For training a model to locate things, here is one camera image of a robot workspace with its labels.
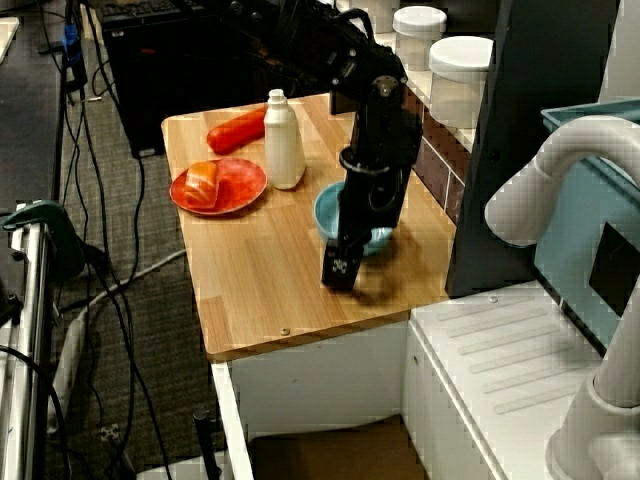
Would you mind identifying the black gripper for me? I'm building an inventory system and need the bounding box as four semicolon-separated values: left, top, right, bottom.
322;164;414;292

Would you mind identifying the light blue bowl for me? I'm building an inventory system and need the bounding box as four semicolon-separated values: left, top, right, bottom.
313;181;396;258

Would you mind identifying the white toy sink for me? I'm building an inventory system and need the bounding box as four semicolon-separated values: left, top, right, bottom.
209;279;640;480

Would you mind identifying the white toy kitchen cabinet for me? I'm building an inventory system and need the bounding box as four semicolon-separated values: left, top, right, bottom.
209;319;416;480

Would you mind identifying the orange plate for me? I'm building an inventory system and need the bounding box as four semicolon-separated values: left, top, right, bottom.
169;157;269;216

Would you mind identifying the white toy detergent bottle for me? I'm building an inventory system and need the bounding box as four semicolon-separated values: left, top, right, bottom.
263;88;307;191

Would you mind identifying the toy salmon sushi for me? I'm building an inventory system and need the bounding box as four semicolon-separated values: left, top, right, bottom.
183;161;221;210

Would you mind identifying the red toy sausage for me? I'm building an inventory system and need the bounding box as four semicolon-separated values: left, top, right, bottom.
206;103;269;155

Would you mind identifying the tall clear jar white lid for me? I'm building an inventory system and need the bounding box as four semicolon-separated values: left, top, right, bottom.
428;35;495;129

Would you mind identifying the teal plastic bin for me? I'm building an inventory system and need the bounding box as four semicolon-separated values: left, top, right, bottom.
532;97;640;351

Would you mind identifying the dark shelf unit tiled backsplash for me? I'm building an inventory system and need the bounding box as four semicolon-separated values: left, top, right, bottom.
329;0;621;301

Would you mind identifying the small clear jar white lid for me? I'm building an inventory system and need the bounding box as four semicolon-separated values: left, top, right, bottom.
392;5;448;71

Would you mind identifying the black computer case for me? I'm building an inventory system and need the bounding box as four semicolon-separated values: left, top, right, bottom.
97;0;281;159

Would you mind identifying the dark green plastic object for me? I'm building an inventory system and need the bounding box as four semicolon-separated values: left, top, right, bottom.
0;199;86;281

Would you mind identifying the grey toy faucet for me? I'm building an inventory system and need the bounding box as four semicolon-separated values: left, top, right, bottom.
484;114;640;480

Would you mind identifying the black cable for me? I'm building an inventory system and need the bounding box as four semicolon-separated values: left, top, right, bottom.
59;149;149;311

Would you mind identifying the black cabinet door handle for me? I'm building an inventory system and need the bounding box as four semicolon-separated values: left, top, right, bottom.
193;409;224;480

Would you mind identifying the white power cable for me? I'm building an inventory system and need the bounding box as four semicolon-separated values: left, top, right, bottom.
47;247;189;421

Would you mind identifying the silver metal rail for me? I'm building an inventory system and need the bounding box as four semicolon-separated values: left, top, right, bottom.
9;204;51;480

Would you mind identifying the blue cable connector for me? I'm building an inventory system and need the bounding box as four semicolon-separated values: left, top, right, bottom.
62;24;87;91

